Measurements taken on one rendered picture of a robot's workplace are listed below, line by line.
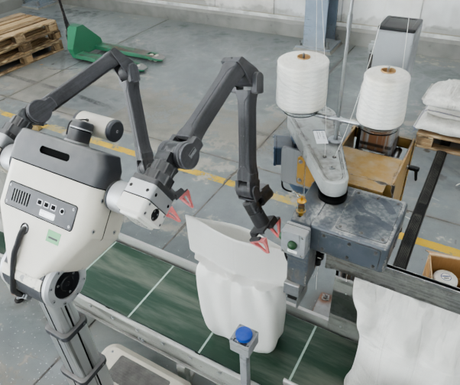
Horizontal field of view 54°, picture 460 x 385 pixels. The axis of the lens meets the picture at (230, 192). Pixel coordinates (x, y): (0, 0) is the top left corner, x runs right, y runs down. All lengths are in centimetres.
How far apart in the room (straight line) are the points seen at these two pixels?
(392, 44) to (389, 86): 22
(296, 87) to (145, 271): 149
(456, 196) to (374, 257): 260
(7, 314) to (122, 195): 204
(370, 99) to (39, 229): 103
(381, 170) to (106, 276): 161
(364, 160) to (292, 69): 43
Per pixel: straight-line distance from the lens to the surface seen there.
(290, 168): 174
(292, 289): 153
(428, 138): 435
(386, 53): 156
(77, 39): 671
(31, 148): 146
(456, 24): 639
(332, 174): 139
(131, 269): 258
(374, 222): 136
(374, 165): 161
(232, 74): 143
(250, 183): 154
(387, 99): 137
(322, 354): 219
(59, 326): 164
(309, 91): 143
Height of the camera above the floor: 221
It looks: 38 degrees down
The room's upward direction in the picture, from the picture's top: 3 degrees counter-clockwise
